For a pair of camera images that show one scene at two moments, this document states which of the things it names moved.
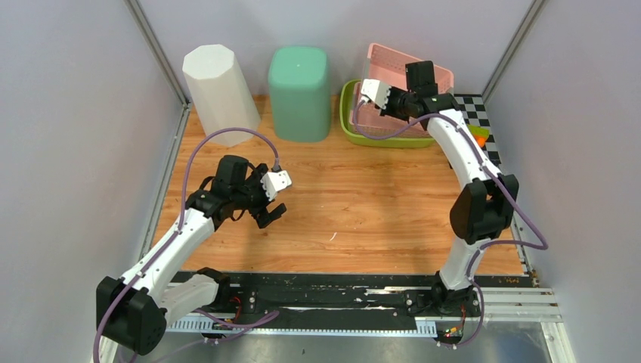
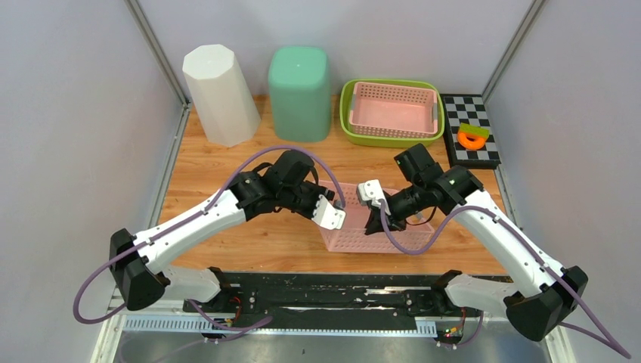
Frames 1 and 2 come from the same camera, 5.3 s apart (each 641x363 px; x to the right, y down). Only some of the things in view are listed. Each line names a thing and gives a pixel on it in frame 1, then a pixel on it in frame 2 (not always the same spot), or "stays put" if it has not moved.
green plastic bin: x=298 y=78 stays put
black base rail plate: x=270 y=301 stays put
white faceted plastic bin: x=220 y=93 stays put
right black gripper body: x=394 y=107 → x=394 y=221
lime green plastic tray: x=354 y=137 stays put
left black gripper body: x=255 y=199 → x=310 y=194
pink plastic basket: x=389 y=67 → x=351 y=237
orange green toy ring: x=480 y=134 stays put
